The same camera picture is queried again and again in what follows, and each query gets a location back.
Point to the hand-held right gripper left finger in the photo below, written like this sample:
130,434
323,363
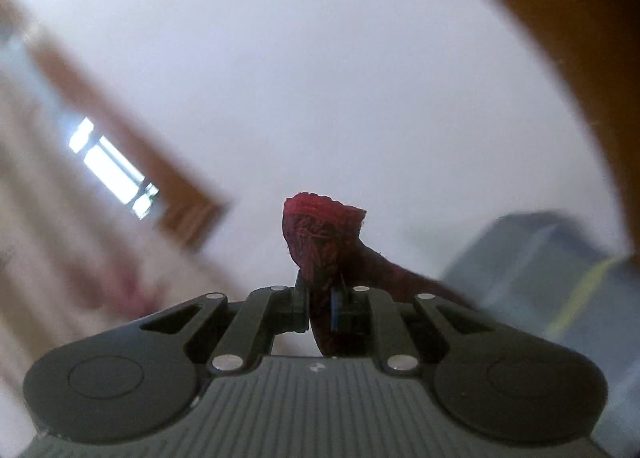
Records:
301,305

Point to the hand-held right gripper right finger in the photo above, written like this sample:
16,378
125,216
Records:
336,309

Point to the dark red knit garment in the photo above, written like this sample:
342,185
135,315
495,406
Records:
320,233

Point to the grey checked blanket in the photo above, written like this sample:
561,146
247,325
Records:
540,283

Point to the bright window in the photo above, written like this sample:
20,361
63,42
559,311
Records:
107,163

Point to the wooden door frame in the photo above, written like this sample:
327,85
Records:
125,138

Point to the wooden frame rail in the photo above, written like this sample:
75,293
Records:
565,13

